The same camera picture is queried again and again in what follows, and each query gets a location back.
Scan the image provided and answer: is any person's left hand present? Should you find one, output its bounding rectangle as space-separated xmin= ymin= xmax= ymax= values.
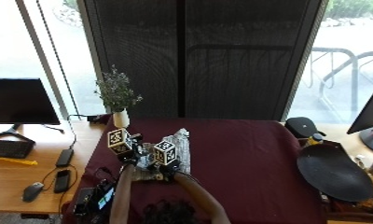
xmin=118 ymin=133 xmax=146 ymax=166

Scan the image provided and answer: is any white vase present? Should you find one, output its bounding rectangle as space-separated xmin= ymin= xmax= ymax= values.
xmin=111 ymin=107 xmax=130 ymax=129

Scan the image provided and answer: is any black monitor with thin stand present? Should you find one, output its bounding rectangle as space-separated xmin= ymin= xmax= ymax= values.
xmin=0 ymin=77 xmax=62 ymax=144

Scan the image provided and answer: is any black smartphone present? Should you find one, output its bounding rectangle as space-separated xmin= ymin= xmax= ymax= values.
xmin=52 ymin=169 xmax=71 ymax=194

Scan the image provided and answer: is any black keyboard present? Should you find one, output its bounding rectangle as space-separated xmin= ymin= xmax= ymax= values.
xmin=0 ymin=139 xmax=36 ymax=160

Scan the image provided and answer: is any blind bead chain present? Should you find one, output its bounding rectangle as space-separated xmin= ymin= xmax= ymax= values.
xmin=34 ymin=0 xmax=81 ymax=117

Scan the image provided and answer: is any black monitor with round base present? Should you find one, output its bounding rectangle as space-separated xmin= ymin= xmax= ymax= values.
xmin=344 ymin=79 xmax=373 ymax=154

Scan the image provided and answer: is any black cable loop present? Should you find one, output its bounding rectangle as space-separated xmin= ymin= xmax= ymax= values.
xmin=40 ymin=163 xmax=79 ymax=216

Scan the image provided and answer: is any bunch of small pale flowers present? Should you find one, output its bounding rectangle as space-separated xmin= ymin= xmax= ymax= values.
xmin=93 ymin=64 xmax=143 ymax=113

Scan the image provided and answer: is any grey computer mouse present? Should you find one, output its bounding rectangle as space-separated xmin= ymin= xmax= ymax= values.
xmin=21 ymin=181 xmax=45 ymax=203

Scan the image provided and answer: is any person's right hand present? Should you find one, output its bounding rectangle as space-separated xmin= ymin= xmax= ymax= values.
xmin=146 ymin=159 xmax=183 ymax=182

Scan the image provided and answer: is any white marker cube, glove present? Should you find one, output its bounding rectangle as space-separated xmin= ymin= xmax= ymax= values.
xmin=153 ymin=140 xmax=177 ymax=166
xmin=106 ymin=128 xmax=134 ymax=156

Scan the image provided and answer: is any dark mesh window blind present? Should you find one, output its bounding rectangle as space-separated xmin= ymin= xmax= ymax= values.
xmin=75 ymin=0 xmax=328 ymax=121

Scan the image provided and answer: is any black device with lit screen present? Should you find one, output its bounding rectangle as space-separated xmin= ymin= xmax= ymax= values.
xmin=71 ymin=179 xmax=117 ymax=222

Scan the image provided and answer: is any white marker cube, right glove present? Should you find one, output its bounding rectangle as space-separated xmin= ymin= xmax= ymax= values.
xmin=153 ymin=140 xmax=177 ymax=166

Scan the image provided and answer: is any yellow flat tool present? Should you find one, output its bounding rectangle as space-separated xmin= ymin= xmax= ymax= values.
xmin=0 ymin=157 xmax=38 ymax=166

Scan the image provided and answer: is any black zip case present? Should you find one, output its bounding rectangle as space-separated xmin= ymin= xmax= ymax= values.
xmin=283 ymin=116 xmax=327 ymax=139

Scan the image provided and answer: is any dark red tablecloth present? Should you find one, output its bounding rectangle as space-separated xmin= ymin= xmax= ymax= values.
xmin=61 ymin=117 xmax=327 ymax=224

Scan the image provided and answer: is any black power adapter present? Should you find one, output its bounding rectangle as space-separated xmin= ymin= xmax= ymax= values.
xmin=85 ymin=114 xmax=111 ymax=124

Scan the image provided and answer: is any white marker cube, left glove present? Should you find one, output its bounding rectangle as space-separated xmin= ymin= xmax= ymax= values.
xmin=106 ymin=128 xmax=134 ymax=156

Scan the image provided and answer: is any grey metal bike rack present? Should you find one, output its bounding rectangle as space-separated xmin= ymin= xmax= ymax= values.
xmin=304 ymin=46 xmax=373 ymax=117

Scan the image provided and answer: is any yellow bottle with black cap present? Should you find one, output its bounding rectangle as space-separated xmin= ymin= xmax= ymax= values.
xmin=304 ymin=133 xmax=326 ymax=147

